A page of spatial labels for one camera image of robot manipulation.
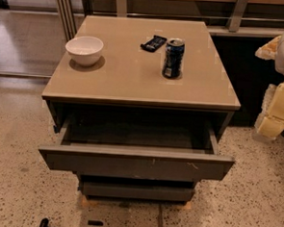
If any grey top drawer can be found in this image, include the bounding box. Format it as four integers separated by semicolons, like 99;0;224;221
39;120;235;182

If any grey drawer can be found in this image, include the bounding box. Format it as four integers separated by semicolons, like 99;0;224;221
39;120;235;182
81;182;194;202

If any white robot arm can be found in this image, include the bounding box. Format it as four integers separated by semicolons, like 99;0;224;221
254;33;284;139

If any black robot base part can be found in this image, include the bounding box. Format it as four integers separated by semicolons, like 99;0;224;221
39;218;49;227

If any grey drawer cabinet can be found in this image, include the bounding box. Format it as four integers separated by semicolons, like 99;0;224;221
35;12;246;215

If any grey bottom drawer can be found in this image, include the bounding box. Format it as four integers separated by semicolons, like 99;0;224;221
81;182;194;202

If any blue soda can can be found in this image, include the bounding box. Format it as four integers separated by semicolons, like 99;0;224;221
162;38;185;79

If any white ceramic bowl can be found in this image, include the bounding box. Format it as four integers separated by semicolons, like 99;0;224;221
65;36;104;66

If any black object on floor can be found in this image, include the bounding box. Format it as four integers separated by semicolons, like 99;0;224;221
87;220;103;227

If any metal railing frame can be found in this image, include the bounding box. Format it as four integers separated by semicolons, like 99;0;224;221
55;0;284;39

